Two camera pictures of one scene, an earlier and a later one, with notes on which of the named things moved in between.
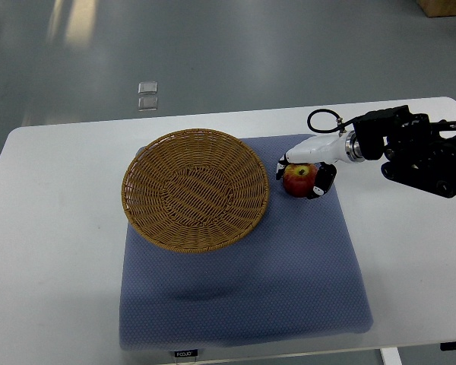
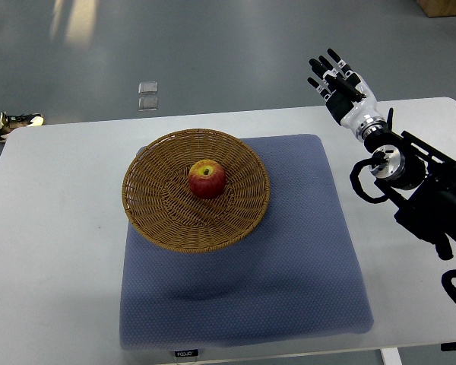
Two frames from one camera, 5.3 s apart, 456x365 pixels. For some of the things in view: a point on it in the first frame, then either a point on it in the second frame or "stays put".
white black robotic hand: [327, 152] -> [347, 96]
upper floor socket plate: [147, 87] stays put
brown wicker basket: [195, 191] stays put
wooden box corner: [432, 8] stays put
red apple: [299, 179] -> [207, 179]
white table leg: [391, 356] stays put
